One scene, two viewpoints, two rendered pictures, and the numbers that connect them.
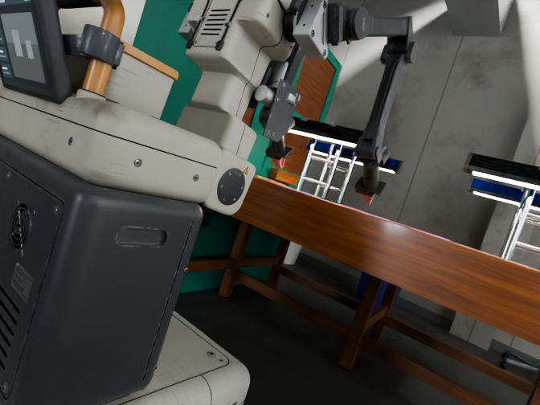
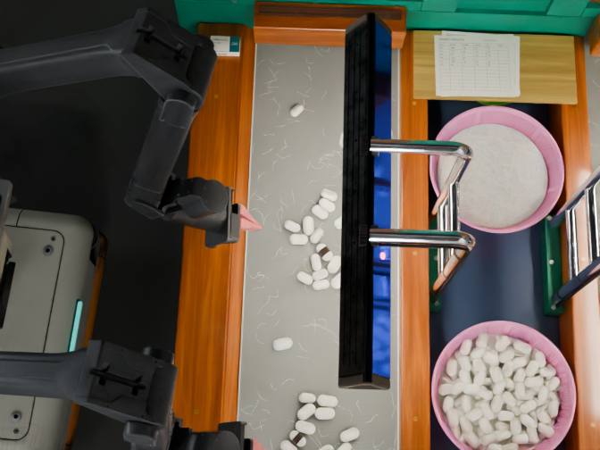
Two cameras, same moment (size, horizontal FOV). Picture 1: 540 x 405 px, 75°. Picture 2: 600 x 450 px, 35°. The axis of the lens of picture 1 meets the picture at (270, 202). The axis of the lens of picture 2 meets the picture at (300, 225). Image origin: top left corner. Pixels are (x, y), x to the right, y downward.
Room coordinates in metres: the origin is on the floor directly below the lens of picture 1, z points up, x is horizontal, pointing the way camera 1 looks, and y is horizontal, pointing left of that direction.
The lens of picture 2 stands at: (1.35, -0.48, 2.55)
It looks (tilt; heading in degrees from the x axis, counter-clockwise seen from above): 73 degrees down; 58
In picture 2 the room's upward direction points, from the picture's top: 3 degrees clockwise
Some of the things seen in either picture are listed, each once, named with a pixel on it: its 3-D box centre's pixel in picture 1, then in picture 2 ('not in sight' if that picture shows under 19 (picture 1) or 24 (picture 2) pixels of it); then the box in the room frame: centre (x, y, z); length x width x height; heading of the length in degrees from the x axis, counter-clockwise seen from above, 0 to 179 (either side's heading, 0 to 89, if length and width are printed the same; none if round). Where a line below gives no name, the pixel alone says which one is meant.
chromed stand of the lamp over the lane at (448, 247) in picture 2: (312, 167); (404, 229); (1.77, -0.15, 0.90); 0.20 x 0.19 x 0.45; 59
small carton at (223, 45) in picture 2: not in sight; (225, 45); (1.69, 0.39, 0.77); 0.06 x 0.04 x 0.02; 149
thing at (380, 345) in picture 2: (316, 128); (367, 194); (1.71, -0.10, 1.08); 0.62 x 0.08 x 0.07; 59
